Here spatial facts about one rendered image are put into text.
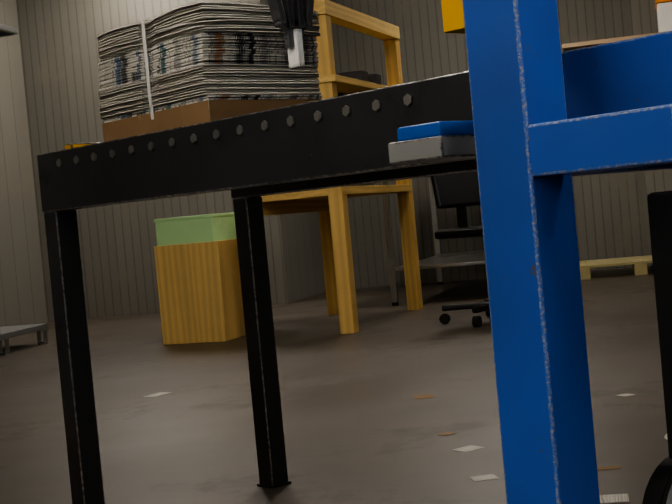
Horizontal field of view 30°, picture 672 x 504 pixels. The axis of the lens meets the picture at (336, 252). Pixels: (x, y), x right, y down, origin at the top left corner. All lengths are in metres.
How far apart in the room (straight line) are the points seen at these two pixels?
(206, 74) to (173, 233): 4.62
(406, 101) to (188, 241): 5.11
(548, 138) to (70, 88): 8.73
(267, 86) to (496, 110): 1.02
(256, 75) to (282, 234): 7.04
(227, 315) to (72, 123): 3.55
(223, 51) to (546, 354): 1.13
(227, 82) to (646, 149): 1.17
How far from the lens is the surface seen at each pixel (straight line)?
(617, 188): 10.24
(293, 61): 2.36
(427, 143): 1.68
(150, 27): 2.50
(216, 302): 6.82
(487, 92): 1.48
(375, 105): 1.88
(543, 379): 1.46
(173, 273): 6.92
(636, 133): 1.36
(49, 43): 10.15
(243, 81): 2.39
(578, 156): 1.40
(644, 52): 1.53
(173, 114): 2.42
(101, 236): 9.91
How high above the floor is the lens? 0.62
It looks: 2 degrees down
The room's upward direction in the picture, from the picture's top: 5 degrees counter-clockwise
